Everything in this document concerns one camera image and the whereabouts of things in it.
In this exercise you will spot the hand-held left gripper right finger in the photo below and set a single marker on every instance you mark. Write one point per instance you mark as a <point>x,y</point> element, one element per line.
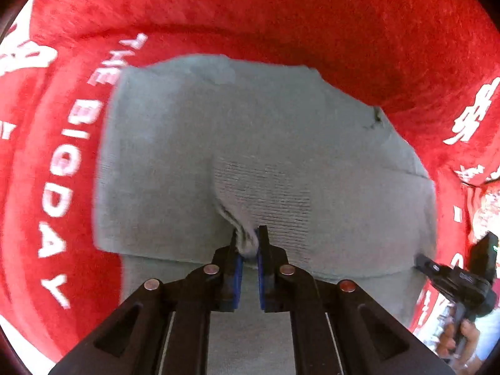
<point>261,281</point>

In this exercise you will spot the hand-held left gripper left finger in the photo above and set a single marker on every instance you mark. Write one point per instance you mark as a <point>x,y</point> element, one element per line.
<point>236,281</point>

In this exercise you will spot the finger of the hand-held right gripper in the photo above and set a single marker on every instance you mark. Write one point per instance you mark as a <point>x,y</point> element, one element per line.
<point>425,264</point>

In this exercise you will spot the grey knitted garment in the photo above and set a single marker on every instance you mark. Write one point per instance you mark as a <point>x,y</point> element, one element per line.
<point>234,144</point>

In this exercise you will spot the person's right hand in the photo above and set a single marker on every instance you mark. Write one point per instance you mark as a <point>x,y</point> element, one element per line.
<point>470,336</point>

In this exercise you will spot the red floral patterned cloth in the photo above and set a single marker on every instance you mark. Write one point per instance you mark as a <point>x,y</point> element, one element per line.
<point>486,207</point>

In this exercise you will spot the red printed blanket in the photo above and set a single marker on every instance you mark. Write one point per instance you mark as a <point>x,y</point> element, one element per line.
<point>273,7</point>

